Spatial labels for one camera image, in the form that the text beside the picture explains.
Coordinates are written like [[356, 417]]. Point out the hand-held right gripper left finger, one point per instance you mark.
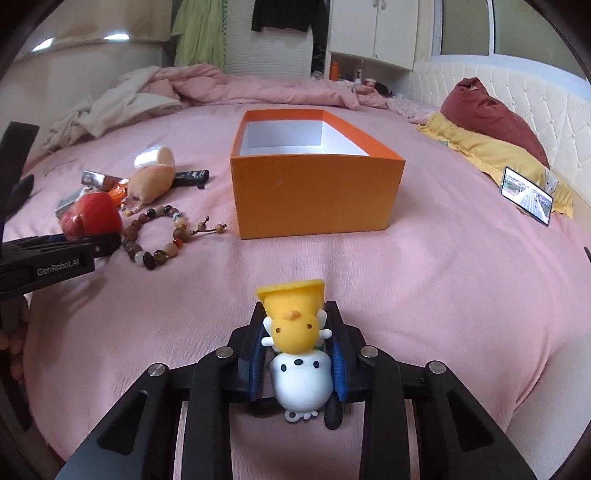
[[256, 364]]

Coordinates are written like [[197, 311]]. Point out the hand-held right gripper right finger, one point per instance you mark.
[[339, 364]]

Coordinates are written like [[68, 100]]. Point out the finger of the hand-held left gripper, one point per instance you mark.
[[104, 247]]

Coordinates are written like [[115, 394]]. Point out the red soft toy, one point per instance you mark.
[[92, 214]]

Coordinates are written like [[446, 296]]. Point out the white dog toy yellow hat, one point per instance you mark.
[[300, 374]]

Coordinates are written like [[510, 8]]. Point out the brown capybara plush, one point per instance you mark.
[[150, 182]]

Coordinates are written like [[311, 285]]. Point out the black printed tube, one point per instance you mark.
[[191, 176]]

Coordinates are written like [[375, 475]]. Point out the orange cardboard box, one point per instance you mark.
[[314, 194]]

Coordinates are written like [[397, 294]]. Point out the person's left hand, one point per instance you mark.
[[11, 355]]

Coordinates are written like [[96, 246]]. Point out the dark foil packet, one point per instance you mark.
[[99, 178]]

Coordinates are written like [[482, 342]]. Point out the beige clothing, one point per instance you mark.
[[115, 106]]

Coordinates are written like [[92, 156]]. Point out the pink duvet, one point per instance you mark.
[[277, 90]]

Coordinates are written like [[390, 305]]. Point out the green hanging garment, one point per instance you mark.
[[198, 32]]

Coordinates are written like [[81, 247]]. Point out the smartphone with lit screen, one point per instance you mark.
[[526, 196]]

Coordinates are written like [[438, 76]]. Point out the white louvered door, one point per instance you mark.
[[268, 50]]

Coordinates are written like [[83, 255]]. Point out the yellow pillow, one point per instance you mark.
[[471, 143]]

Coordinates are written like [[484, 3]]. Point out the floral pink pillow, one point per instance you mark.
[[411, 108]]

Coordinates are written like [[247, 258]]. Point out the orange bottle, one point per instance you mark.
[[335, 71]]

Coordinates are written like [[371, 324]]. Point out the dark red pillow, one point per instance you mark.
[[489, 115]]

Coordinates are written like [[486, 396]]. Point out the cream padded headboard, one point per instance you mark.
[[531, 92]]

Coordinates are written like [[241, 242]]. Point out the window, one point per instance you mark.
[[466, 27]]

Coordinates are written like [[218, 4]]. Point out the white wall cabinet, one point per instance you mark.
[[392, 32]]

